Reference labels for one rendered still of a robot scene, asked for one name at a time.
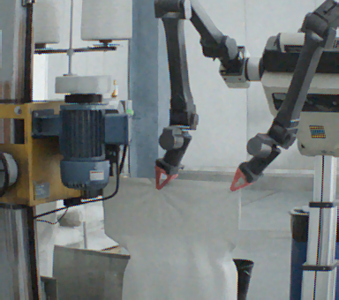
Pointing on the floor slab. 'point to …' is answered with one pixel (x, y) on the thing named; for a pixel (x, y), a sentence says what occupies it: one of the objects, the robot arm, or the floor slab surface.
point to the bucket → (243, 277)
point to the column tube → (14, 258)
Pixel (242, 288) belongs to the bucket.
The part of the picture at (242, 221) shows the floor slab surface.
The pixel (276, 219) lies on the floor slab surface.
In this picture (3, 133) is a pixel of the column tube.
